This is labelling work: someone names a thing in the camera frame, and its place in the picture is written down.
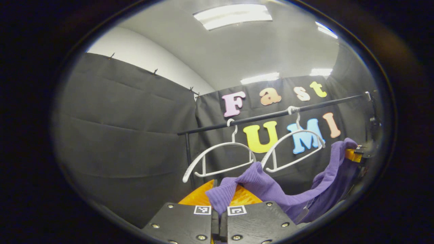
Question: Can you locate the large ceiling light panel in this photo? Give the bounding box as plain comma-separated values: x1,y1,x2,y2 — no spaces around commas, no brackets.
193,4,273,31

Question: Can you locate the black clothes rack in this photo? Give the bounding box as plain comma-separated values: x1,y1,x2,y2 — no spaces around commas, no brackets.
177,91,382,190

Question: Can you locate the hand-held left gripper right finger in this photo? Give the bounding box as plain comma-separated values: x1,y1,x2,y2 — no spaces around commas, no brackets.
220,185,299,244

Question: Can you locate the purple ribbed jacket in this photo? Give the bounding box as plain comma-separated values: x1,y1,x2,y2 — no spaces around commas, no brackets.
205,137,359,225

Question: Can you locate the black backdrop cloth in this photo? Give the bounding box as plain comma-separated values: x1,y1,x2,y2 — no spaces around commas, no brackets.
51,53,382,227

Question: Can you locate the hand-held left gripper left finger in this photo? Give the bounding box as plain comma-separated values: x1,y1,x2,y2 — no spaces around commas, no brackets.
142,179,220,244

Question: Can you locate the white clothes hanger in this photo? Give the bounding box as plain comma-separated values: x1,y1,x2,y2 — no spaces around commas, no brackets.
182,119,257,183
261,106,326,173

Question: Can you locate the white paper garment tag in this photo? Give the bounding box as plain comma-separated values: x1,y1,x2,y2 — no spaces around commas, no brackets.
294,200,314,225

